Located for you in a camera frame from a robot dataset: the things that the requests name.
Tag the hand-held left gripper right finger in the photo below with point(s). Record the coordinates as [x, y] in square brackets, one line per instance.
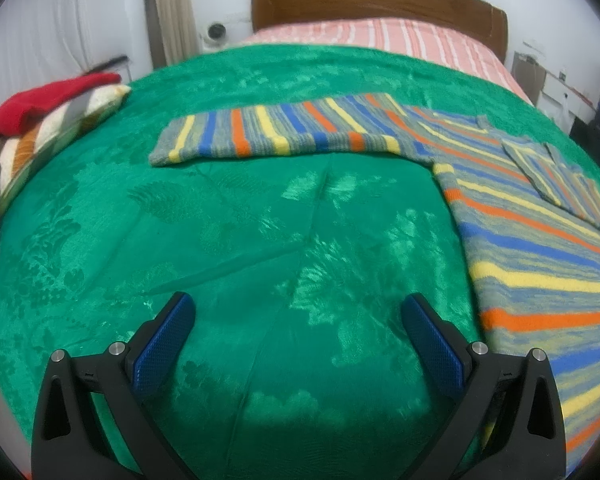
[437, 350]

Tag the green patterned blanket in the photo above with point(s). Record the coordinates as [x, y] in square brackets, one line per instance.
[230, 235]

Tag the white security camera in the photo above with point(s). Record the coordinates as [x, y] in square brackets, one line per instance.
[216, 34]

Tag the striped knit sweater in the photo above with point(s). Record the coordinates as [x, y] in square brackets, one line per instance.
[505, 240]

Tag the white dresser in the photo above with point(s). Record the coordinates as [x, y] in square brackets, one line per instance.
[112, 72]

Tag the pink striped bed sheet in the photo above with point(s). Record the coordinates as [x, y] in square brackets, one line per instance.
[380, 35]

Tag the black chair with dark coat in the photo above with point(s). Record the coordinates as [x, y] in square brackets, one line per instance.
[587, 132]

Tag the beige curtain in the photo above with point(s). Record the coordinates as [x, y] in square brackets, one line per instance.
[172, 10]

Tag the white desk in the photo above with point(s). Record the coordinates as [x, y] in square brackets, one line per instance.
[555, 85]

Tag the brown wooden headboard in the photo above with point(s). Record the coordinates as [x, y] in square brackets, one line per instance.
[380, 0]

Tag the black remote control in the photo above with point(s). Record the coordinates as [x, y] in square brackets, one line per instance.
[105, 64]

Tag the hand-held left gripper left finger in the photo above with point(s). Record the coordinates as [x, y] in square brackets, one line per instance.
[162, 345]

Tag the striped pillow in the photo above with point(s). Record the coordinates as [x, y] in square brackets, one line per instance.
[55, 135]

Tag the red knit hat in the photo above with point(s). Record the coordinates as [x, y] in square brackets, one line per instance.
[35, 105]

